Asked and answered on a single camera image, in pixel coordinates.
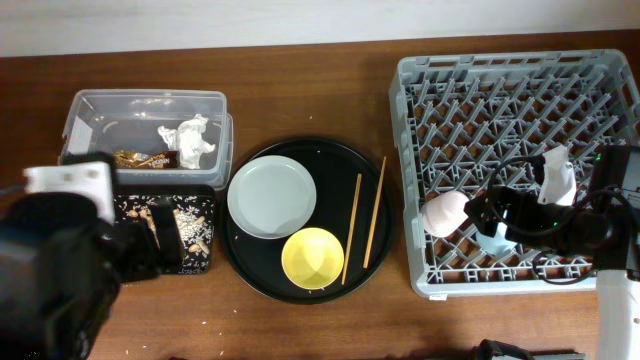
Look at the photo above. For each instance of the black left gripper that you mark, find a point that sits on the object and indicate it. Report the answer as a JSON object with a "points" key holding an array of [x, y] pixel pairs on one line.
{"points": [[152, 253]]}

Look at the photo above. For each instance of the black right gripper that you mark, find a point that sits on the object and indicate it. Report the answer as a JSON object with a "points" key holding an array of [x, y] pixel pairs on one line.
{"points": [[522, 203]]}

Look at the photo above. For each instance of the light blue cup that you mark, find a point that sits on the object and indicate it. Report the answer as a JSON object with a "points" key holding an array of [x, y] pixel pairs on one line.
{"points": [[496, 244]]}

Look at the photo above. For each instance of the food scraps pile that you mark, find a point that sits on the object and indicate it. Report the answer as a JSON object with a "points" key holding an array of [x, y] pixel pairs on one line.
{"points": [[195, 219]]}

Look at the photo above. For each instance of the pink cup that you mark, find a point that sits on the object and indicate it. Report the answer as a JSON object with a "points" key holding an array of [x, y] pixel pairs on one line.
{"points": [[444, 214]]}

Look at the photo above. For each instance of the gold brown snack wrapper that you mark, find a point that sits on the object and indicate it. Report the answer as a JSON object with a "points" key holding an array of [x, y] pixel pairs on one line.
{"points": [[135, 160]]}

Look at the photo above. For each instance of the white napkin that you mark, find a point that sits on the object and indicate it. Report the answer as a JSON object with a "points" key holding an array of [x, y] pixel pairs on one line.
{"points": [[188, 141]]}

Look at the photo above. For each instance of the yellow bowl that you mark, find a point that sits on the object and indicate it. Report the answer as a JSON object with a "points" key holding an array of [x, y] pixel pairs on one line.
{"points": [[312, 258]]}

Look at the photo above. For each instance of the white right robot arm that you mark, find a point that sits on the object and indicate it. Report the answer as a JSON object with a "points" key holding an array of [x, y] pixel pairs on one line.
{"points": [[602, 226]]}

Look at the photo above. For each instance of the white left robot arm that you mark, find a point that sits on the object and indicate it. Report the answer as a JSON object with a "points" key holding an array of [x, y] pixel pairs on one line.
{"points": [[64, 260]]}

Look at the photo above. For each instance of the grey dishwasher rack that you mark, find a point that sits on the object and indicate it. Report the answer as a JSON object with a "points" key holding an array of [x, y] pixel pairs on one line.
{"points": [[460, 120]]}

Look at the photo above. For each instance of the black rectangular tray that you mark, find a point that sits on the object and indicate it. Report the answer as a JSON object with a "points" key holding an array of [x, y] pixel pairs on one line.
{"points": [[166, 190]]}

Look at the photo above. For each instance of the grey plate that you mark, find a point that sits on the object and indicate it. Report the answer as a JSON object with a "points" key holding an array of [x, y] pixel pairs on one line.
{"points": [[271, 197]]}

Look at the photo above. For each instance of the clear plastic bin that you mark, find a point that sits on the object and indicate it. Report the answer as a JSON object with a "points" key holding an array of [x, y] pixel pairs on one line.
{"points": [[108, 120]]}

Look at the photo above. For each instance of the right wooden chopstick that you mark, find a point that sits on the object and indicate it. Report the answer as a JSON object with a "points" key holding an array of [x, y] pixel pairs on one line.
{"points": [[374, 215]]}

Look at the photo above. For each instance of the wooden chopstick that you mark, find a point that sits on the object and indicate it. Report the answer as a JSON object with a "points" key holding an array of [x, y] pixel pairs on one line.
{"points": [[351, 228], [374, 215]]}

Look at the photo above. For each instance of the left wooden chopstick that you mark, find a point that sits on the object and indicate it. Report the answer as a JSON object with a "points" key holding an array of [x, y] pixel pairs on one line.
{"points": [[351, 228]]}

